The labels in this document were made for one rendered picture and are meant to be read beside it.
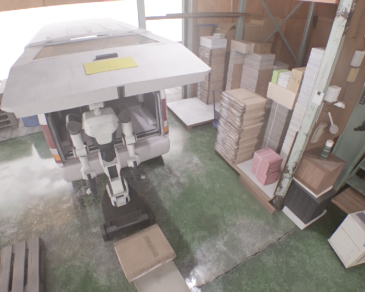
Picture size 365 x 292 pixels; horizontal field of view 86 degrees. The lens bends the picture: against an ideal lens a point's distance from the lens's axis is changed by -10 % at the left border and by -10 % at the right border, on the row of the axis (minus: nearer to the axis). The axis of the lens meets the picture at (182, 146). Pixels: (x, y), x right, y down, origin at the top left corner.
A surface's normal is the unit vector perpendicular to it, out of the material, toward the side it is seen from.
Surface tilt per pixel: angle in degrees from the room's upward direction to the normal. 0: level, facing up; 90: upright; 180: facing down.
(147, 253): 0
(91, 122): 45
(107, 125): 90
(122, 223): 0
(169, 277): 0
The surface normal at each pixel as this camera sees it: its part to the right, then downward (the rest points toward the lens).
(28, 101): 0.04, -0.69
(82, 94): 0.43, 0.73
